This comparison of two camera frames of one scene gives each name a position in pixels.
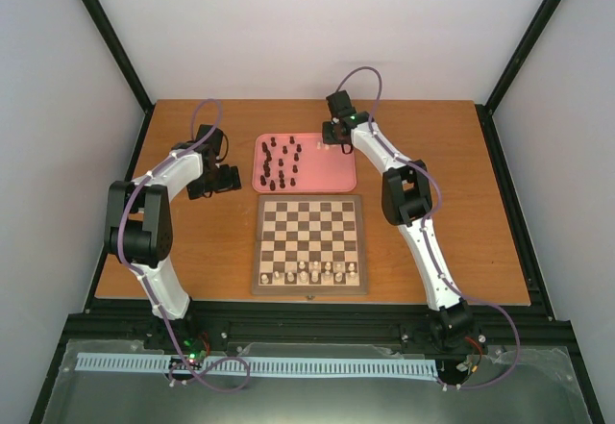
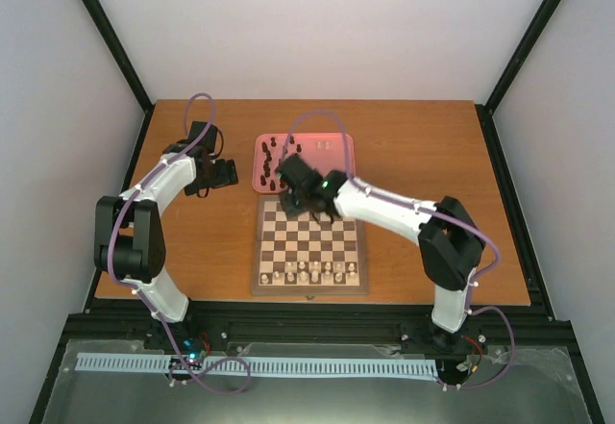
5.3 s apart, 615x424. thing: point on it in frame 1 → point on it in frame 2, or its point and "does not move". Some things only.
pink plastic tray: (301, 162) does not move
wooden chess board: (309, 244) does not move
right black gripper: (326, 137) → (289, 209)
